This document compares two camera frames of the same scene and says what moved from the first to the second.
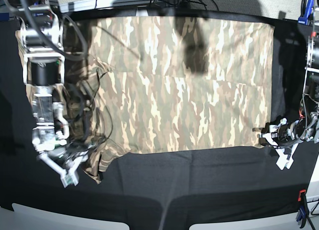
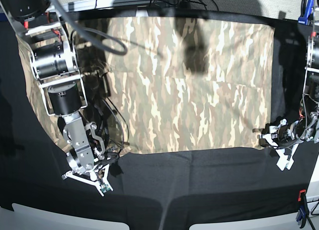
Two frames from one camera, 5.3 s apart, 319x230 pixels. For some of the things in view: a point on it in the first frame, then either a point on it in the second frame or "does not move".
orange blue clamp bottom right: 304,211 does not move
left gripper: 68,160 to 83,159
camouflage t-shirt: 136,84 does not move
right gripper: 284,134 does not move
